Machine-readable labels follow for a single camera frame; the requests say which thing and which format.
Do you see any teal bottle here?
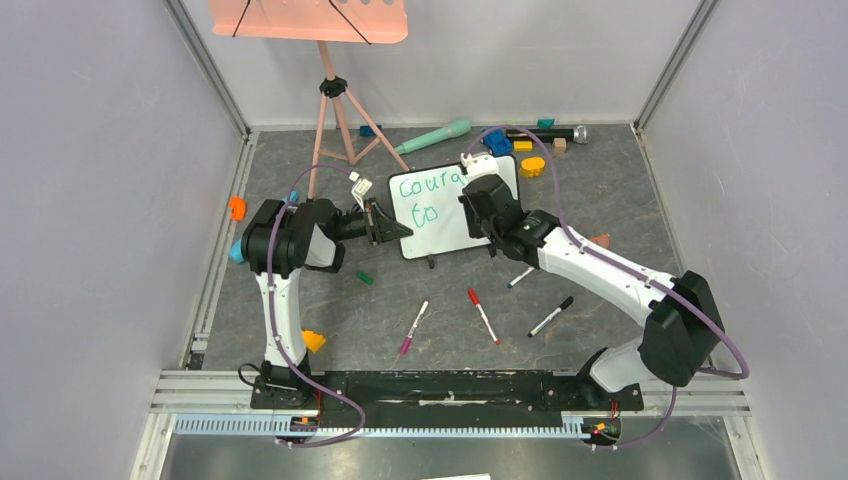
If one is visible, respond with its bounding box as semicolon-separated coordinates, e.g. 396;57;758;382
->
395;119;471;155

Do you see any black microphone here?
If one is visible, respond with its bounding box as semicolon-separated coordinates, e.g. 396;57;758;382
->
505;125;588;145

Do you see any black cap marker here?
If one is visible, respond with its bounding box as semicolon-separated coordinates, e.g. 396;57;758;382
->
527;296;574;338

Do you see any white whiteboard black frame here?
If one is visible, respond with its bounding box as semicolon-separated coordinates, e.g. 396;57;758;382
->
387;162;489;260

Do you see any tan wooden cube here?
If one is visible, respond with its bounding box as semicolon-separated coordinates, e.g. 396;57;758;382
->
552;137;568;156

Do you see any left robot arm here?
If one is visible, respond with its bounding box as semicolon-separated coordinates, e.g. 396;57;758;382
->
241;198;413;410

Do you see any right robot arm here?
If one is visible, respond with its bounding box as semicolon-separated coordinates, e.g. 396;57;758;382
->
459;174;724;408

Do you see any metal whiteboard stand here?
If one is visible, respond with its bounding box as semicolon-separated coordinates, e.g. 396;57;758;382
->
425;249;496;269

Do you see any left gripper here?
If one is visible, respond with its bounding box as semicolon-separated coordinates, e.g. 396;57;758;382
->
332;198;413;246

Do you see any purple cap marker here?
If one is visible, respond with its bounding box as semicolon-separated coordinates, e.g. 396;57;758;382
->
398;298;430;355

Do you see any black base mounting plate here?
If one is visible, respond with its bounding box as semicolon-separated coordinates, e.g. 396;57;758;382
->
250;370;644;429

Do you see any orange block left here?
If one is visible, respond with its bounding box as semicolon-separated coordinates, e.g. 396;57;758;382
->
228;196;247;222

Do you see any pink music stand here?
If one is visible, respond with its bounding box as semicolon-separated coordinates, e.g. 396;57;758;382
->
207;0;410;172

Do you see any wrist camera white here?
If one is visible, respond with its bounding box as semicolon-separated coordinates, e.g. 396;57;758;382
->
460;153;499;182
349;172;373;210

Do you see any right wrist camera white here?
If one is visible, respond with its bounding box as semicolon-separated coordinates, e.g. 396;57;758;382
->
460;153;499;182

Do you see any yellow rectangular block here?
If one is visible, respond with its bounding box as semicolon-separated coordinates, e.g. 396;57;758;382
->
512;140;534;152

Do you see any red cap marker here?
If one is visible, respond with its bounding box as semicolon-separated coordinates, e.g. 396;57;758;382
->
467;287;501;345

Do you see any green marker cap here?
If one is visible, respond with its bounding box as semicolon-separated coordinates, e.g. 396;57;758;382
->
357;271;374;285

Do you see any blue toy piece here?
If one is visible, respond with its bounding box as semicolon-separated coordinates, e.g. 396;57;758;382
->
480;129;513;157

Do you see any blue cap marker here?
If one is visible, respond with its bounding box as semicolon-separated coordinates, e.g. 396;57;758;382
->
507;267;535;289

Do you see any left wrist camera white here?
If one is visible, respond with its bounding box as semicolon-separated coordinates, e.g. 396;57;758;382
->
349;172;373;210

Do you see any orange stepped wedge block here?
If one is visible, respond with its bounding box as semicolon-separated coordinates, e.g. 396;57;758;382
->
302;330;327;353

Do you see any yellow round block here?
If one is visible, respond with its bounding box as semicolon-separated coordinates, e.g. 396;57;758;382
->
519;156;547;178

